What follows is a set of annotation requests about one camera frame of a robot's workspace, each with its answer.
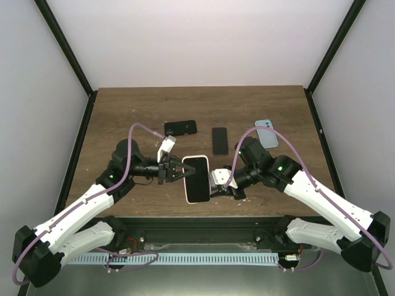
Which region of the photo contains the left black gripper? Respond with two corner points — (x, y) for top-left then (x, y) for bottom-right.
(129, 154), (196, 185)

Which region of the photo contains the beige phone case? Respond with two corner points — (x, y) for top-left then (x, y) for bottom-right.
(181, 155), (212, 205)

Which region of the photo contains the black phone case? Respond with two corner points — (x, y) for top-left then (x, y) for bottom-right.
(164, 120), (198, 137)

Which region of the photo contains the magenta phone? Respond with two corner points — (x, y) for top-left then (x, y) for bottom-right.
(212, 127), (229, 155)

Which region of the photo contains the light blue phone case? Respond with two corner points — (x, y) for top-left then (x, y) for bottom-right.
(255, 119), (278, 149)

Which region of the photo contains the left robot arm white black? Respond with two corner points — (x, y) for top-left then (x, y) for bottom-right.
(12, 137), (196, 287)

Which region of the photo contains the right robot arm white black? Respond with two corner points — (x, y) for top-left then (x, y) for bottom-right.
(209, 137), (391, 273)

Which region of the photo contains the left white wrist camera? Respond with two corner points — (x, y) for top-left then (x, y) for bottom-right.
(157, 136), (177, 163)

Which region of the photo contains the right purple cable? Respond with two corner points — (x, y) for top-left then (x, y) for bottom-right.
(224, 125), (394, 269)

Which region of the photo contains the light blue slotted cable duct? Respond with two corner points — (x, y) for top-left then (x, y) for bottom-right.
(70, 252), (278, 266)

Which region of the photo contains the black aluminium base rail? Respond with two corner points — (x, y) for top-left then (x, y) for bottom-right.
(119, 217), (300, 252)

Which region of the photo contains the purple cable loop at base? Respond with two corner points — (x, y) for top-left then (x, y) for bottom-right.
(98, 246), (160, 273)

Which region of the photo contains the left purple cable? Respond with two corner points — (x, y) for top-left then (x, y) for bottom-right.
(10, 123), (164, 285)

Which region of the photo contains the left black frame post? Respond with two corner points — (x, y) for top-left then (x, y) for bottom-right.
(33, 0), (94, 96)

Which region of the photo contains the black frame post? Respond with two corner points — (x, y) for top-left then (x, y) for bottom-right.
(33, 0), (94, 96)
(307, 0), (367, 90)

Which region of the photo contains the right black frame post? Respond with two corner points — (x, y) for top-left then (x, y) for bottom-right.
(307, 0), (367, 90)

